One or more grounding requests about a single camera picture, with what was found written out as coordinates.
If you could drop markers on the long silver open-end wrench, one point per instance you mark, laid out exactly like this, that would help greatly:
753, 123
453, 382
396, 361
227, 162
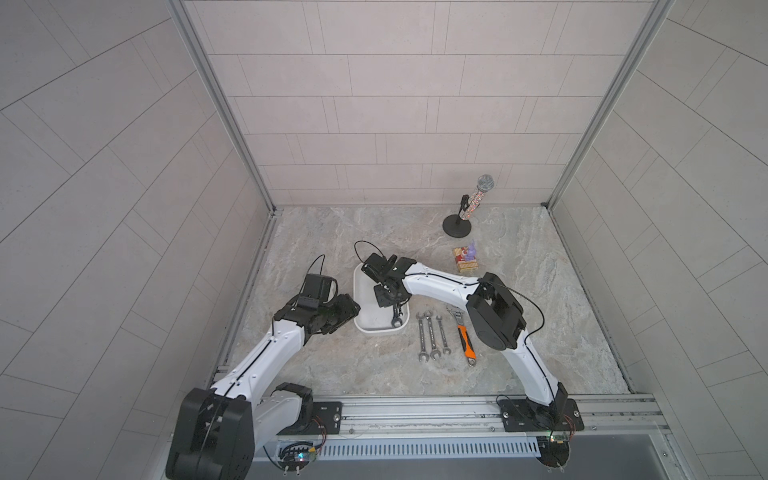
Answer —
423, 356

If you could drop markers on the aluminium mounting rail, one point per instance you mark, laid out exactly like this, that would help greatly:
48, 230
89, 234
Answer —
368, 417

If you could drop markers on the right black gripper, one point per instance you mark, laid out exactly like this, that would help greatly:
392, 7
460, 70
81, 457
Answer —
383, 300

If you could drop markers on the small silver combination wrench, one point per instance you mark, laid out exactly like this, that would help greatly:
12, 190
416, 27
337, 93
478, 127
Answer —
446, 350

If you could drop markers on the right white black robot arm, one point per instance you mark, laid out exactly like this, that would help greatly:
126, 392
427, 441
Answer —
495, 313

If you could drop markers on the left green circuit board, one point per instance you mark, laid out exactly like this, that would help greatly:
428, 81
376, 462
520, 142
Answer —
295, 457

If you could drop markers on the green circuit board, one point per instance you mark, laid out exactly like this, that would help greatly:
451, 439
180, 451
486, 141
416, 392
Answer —
554, 452
295, 457

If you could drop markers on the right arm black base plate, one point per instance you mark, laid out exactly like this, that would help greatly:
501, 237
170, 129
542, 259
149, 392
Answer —
522, 415

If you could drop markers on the silver ratchet wrench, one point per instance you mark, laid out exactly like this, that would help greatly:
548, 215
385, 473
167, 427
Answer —
397, 318

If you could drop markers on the white plastic storage box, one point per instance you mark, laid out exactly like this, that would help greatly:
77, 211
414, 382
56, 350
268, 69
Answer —
372, 319

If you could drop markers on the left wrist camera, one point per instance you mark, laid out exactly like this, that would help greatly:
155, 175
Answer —
317, 290

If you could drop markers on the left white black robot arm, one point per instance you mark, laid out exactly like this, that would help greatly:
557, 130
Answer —
219, 429

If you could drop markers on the orange handled adjustable wrench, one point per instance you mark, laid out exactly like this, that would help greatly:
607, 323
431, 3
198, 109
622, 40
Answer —
467, 347

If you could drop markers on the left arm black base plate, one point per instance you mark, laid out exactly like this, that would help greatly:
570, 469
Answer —
327, 417

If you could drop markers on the right green circuit board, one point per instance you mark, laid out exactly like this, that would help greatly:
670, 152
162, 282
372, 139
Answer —
554, 452

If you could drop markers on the small wooden toy with figures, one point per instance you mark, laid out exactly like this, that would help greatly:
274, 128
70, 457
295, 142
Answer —
466, 258

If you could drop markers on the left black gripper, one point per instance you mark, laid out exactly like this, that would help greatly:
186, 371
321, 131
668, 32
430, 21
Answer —
347, 310

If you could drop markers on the glitter microphone on black stand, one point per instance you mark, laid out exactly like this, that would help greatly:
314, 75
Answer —
459, 225

